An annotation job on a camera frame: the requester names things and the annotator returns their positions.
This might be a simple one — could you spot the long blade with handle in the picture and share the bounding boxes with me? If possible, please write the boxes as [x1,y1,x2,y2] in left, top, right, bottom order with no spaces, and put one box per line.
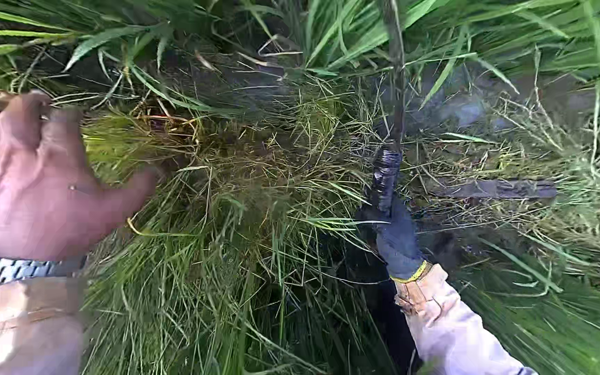
[370,0,406,217]

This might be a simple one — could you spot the person's right hand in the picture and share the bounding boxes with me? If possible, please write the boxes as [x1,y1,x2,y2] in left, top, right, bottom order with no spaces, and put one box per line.
[357,192,432,284]

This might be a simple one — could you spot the flat grey wooden strip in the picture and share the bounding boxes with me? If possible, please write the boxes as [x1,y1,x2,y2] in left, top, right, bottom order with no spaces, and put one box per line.
[430,178,558,200]

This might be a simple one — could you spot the pile of cut grass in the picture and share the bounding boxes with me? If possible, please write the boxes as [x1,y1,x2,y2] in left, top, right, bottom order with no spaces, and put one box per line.
[82,78,400,375]

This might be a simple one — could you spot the person's left forearm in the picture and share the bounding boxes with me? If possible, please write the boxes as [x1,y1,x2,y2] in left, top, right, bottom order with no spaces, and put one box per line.
[0,250,88,375]

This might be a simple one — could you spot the person's left hand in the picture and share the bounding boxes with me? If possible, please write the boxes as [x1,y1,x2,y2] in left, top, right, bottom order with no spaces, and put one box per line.
[0,91,161,262]

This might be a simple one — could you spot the tall green grass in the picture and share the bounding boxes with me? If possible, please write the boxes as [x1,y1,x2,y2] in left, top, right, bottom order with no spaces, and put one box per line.
[0,0,600,170]

